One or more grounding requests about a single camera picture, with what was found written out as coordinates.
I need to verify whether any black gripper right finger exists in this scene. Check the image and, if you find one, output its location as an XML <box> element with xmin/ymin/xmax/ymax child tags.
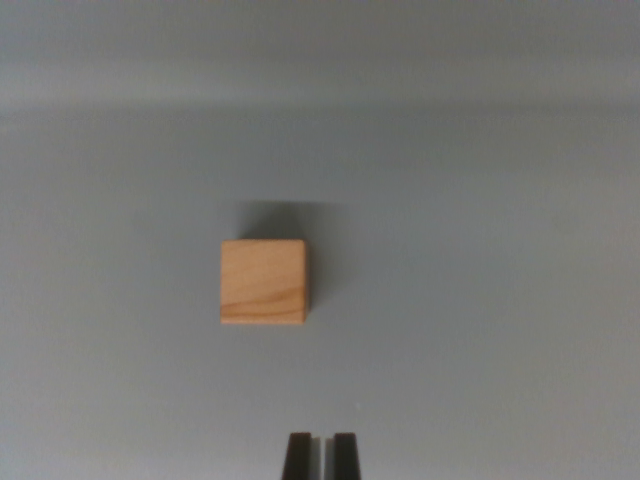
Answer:
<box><xmin>325</xmin><ymin>432</ymin><xmax>363</xmax><ymax>480</ymax></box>

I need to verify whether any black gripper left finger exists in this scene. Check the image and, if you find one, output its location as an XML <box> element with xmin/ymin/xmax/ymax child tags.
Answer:
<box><xmin>280</xmin><ymin>431</ymin><xmax>324</xmax><ymax>480</ymax></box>

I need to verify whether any wooden cube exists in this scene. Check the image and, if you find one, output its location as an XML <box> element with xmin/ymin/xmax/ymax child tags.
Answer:
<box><xmin>218</xmin><ymin>238</ymin><xmax>313</xmax><ymax>327</ymax></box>

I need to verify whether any gray plastic bin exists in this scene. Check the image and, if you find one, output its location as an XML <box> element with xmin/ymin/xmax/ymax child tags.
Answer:
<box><xmin>0</xmin><ymin>0</ymin><xmax>640</xmax><ymax>480</ymax></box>

